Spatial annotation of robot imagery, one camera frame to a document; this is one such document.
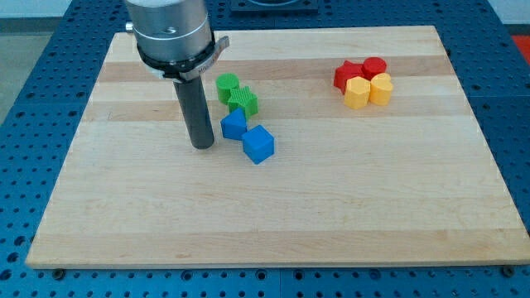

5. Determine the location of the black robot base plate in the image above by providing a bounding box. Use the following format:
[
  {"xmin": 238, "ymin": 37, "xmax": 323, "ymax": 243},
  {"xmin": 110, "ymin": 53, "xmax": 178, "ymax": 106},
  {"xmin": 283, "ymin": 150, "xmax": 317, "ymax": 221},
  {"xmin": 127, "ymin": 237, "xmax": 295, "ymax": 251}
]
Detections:
[{"xmin": 229, "ymin": 0, "xmax": 320, "ymax": 13}]

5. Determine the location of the red cylinder block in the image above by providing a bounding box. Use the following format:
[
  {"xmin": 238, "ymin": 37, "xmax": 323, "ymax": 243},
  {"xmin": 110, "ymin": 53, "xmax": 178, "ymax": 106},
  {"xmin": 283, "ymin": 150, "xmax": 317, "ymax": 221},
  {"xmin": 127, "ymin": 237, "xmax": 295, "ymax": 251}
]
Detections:
[{"xmin": 361, "ymin": 57, "xmax": 387, "ymax": 80}]

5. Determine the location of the green star block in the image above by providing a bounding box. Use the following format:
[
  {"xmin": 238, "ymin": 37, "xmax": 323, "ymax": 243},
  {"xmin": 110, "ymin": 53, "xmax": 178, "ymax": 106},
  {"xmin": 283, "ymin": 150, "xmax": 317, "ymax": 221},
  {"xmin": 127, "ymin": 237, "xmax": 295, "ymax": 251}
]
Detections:
[{"xmin": 227, "ymin": 86, "xmax": 258, "ymax": 120}]

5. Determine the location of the wooden board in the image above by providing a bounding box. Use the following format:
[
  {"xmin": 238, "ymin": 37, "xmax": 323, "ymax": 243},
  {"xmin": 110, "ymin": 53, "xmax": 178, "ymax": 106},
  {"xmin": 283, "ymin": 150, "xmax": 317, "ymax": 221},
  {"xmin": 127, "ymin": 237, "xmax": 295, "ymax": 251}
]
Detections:
[{"xmin": 26, "ymin": 26, "xmax": 529, "ymax": 269}]

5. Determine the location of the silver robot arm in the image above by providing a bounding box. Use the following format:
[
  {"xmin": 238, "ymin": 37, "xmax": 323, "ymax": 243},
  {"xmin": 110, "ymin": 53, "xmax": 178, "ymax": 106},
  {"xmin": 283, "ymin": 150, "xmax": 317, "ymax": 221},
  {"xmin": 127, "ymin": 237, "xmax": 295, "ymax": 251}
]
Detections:
[{"xmin": 125, "ymin": 0, "xmax": 229, "ymax": 149}]

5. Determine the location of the blue cube block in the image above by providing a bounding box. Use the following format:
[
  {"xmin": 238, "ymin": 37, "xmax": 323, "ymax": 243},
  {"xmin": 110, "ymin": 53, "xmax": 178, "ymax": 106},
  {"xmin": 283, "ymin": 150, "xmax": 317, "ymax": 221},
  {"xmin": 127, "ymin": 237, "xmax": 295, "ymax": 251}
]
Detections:
[{"xmin": 242, "ymin": 125, "xmax": 275, "ymax": 165}]

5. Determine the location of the yellow heart block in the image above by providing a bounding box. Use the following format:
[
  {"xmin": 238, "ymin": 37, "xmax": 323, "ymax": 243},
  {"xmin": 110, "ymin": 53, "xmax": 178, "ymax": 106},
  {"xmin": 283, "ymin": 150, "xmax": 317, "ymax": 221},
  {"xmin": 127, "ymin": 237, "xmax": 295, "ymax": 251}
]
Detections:
[{"xmin": 369, "ymin": 73, "xmax": 393, "ymax": 106}]

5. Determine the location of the green cylinder block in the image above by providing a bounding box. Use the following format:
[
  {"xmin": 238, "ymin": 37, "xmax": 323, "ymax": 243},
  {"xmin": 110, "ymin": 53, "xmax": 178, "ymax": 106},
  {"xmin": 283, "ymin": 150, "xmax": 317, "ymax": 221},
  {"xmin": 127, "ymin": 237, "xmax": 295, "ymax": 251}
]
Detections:
[{"xmin": 215, "ymin": 73, "xmax": 239, "ymax": 105}]

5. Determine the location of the red star block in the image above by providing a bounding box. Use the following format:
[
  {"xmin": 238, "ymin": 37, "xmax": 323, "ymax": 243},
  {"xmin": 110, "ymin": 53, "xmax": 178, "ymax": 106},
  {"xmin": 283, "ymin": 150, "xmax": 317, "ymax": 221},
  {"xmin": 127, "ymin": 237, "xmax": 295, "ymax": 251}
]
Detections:
[{"xmin": 334, "ymin": 60, "xmax": 364, "ymax": 94}]

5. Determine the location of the yellow hexagon block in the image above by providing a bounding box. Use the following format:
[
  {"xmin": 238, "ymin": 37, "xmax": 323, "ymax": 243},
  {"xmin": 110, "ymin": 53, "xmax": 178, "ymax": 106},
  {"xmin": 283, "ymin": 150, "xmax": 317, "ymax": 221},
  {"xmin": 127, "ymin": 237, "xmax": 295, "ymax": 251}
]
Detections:
[{"xmin": 344, "ymin": 76, "xmax": 371, "ymax": 109}]

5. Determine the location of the blue triangle block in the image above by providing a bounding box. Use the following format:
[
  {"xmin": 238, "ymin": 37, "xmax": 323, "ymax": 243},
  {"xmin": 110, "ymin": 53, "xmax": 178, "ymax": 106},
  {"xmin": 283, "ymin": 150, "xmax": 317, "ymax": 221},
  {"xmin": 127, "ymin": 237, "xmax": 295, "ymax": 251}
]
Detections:
[{"xmin": 220, "ymin": 108, "xmax": 248, "ymax": 141}]

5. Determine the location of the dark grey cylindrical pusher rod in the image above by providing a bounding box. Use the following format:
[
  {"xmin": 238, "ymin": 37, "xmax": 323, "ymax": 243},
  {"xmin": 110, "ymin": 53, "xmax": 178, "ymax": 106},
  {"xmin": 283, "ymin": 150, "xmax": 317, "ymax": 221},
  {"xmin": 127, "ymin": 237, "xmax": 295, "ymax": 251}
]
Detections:
[{"xmin": 173, "ymin": 77, "xmax": 214, "ymax": 150}]

